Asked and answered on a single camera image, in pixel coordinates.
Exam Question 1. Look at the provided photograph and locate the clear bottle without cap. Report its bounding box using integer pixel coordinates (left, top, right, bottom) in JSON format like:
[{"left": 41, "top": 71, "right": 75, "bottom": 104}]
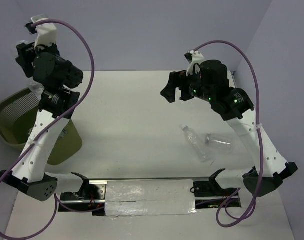
[{"left": 205, "top": 133, "right": 233, "bottom": 153}]

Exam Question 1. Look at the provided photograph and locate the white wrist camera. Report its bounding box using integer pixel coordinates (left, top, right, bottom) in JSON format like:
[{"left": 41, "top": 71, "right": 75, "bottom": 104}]
[
  {"left": 184, "top": 50, "right": 205, "bottom": 77},
  {"left": 34, "top": 23, "right": 58, "bottom": 48}
]

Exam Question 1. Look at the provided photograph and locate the silver taped panel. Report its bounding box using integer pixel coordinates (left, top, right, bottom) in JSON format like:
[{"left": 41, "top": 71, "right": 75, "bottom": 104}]
[{"left": 105, "top": 179, "right": 197, "bottom": 217}]

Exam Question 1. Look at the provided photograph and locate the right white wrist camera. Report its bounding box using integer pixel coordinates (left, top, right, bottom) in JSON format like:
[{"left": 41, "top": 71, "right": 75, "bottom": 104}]
[{"left": 184, "top": 50, "right": 205, "bottom": 77}]

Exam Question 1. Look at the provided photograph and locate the olive green mesh bin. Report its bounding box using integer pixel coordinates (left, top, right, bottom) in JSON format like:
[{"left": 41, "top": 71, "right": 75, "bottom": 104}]
[{"left": 0, "top": 88, "right": 83, "bottom": 166}]

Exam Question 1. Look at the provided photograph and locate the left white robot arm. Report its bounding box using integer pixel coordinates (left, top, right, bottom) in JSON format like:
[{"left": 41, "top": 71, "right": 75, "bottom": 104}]
[{"left": 0, "top": 42, "right": 90, "bottom": 202}]

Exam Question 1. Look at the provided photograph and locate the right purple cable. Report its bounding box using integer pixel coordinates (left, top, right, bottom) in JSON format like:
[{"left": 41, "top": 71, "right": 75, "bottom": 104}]
[{"left": 191, "top": 40, "right": 265, "bottom": 228}]

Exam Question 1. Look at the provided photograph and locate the clear bottle white cap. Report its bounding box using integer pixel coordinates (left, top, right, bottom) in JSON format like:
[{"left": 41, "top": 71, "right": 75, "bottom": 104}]
[{"left": 180, "top": 125, "right": 215, "bottom": 163}]

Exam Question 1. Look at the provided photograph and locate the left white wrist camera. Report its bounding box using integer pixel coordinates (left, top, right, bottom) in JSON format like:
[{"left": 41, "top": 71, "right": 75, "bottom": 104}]
[{"left": 34, "top": 23, "right": 58, "bottom": 48}]

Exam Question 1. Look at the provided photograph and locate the clear crushed plastic bottle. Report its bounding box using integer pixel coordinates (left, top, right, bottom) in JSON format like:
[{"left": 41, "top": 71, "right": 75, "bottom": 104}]
[{"left": 27, "top": 127, "right": 33, "bottom": 136}]

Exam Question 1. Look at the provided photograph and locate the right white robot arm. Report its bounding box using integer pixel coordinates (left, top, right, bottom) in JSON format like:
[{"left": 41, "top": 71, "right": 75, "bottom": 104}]
[{"left": 160, "top": 60, "right": 298, "bottom": 197}]

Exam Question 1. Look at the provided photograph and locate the black mounting rail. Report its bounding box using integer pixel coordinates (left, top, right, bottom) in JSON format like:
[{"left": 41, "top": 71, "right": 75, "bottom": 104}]
[{"left": 58, "top": 178, "right": 235, "bottom": 217}]

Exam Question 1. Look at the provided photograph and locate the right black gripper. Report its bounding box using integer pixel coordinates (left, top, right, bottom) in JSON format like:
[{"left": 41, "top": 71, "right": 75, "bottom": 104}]
[{"left": 159, "top": 66, "right": 214, "bottom": 103}]

